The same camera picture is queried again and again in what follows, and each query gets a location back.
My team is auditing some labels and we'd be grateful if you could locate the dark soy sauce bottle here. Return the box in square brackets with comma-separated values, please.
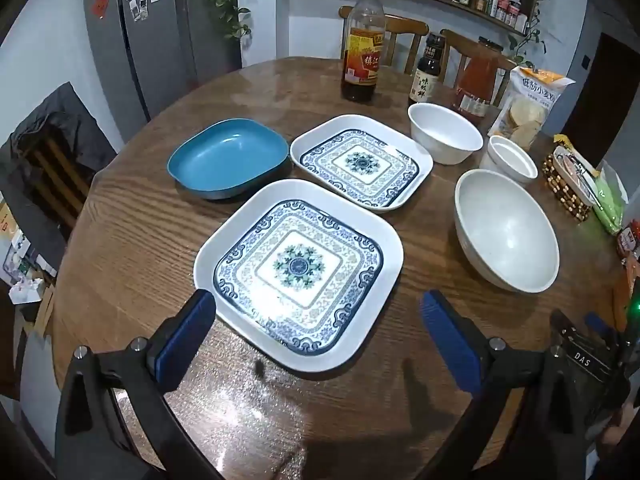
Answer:
[408, 32, 447, 107]

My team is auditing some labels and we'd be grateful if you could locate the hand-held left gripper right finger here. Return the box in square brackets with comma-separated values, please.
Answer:
[420, 290, 588, 480]

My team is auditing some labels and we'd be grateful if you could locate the wooden slatted chair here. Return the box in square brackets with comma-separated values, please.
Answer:
[20, 132, 87, 233]

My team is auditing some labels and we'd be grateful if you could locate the white plastic object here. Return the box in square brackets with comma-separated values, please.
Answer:
[9, 279, 47, 307]

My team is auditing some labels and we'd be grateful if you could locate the row of spice jars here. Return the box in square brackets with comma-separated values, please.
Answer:
[475, 0, 529, 34]

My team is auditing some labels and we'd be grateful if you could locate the yellow cap vinegar bottle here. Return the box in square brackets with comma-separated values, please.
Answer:
[341, 0, 387, 102]

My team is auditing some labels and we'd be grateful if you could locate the beaded wooden trivet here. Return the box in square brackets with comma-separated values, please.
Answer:
[541, 146, 596, 222]

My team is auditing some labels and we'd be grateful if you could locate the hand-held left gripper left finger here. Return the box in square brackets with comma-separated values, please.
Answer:
[55, 288, 226, 480]

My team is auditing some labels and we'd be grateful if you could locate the red sauce jar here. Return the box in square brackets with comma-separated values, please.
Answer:
[616, 220, 640, 259]

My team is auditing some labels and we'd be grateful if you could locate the small white ramekin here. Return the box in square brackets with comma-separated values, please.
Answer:
[479, 135, 539, 184]

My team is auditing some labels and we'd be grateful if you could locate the wooden dining chair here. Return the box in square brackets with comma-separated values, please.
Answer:
[339, 6, 430, 74]
[440, 29, 526, 107]

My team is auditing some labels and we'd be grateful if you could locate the small blue patterned square plate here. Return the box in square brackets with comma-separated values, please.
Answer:
[290, 114, 434, 212]

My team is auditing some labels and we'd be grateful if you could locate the grey refrigerator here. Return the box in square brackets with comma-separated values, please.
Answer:
[82, 0, 246, 122]

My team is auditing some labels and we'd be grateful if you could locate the dark jacket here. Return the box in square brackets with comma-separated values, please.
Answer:
[9, 82, 124, 233]

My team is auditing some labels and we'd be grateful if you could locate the large blue patterned square plate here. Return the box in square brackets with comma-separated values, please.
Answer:
[193, 178, 405, 374]

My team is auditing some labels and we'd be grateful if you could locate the dark wooden door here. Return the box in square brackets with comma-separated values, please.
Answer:
[562, 32, 637, 162]

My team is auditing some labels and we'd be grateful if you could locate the white utensil tray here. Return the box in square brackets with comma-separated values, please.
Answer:
[554, 144, 601, 206]

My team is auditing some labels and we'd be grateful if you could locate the green plastic bag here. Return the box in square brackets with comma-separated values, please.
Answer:
[592, 160, 631, 236]

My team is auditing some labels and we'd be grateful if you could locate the medium white bowl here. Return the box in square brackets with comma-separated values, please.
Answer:
[407, 102, 484, 166]

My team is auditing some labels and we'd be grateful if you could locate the blue square dish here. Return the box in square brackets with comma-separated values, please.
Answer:
[167, 118, 290, 201]

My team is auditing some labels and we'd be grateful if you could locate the flour bag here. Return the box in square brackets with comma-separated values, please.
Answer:
[487, 66, 581, 151]

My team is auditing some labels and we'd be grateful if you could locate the large white bowl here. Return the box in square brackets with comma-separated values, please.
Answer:
[454, 169, 560, 294]

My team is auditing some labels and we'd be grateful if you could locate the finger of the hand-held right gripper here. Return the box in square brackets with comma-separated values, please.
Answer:
[549, 309, 577, 349]
[584, 311, 622, 344]

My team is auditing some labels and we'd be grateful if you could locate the orange sauce bottle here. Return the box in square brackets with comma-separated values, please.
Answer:
[452, 36, 503, 126]

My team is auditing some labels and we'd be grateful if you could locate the trailing shelf plant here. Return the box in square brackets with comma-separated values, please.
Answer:
[507, 0, 549, 68]

